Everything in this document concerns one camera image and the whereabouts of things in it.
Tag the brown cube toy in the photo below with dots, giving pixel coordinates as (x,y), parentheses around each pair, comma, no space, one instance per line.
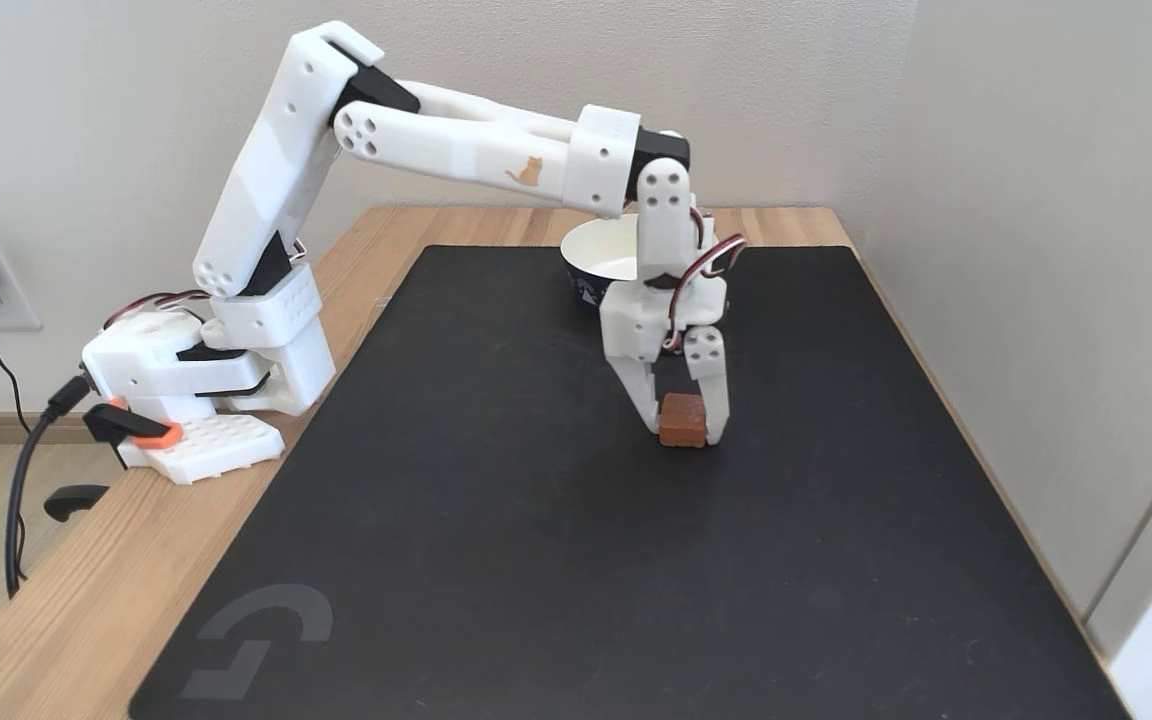
(681,422)

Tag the white paper bowl dark print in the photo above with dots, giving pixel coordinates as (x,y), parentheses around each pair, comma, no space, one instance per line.
(601,250)

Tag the black desk mat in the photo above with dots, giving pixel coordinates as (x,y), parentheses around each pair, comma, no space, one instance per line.
(636,560)

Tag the black orange table clamp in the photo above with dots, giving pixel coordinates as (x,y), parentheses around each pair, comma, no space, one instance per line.
(131,427)

